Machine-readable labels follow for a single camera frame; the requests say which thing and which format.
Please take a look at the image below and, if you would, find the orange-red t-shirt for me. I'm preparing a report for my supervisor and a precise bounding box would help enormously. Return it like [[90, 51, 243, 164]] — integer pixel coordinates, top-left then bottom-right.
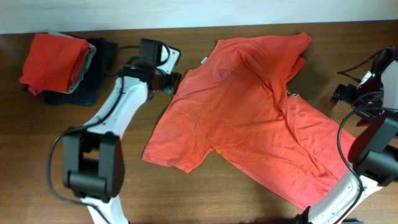
[[142, 33, 346, 209]]

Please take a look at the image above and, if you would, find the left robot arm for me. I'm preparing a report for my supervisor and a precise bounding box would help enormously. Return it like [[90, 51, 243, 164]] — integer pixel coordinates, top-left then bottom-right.
[[62, 39, 182, 223]]

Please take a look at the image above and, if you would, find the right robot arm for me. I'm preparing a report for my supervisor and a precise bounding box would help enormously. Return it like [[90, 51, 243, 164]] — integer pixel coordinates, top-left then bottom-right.
[[293, 46, 397, 224]]

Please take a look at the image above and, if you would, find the folded dark navy garment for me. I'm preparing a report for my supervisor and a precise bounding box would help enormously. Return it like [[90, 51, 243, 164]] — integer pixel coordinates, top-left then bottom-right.
[[23, 38, 118, 106]]

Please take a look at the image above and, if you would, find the folded grey shirt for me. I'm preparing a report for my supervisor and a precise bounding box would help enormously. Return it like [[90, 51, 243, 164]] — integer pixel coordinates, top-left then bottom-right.
[[44, 34, 96, 94]]

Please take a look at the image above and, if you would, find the folded red-orange shirt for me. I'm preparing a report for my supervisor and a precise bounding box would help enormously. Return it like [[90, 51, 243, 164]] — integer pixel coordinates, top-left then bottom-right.
[[19, 33, 94, 95]]

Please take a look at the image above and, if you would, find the right black cable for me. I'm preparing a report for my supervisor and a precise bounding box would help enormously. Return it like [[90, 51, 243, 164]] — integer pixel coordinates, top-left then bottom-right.
[[336, 46, 398, 224]]

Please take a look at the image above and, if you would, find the black cable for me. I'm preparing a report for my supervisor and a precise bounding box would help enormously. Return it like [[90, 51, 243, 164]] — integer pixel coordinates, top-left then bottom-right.
[[336, 46, 398, 224], [45, 40, 172, 224]]

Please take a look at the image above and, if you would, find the left black cable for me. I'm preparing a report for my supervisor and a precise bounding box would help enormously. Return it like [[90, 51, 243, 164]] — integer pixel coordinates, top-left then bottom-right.
[[45, 40, 172, 224]]

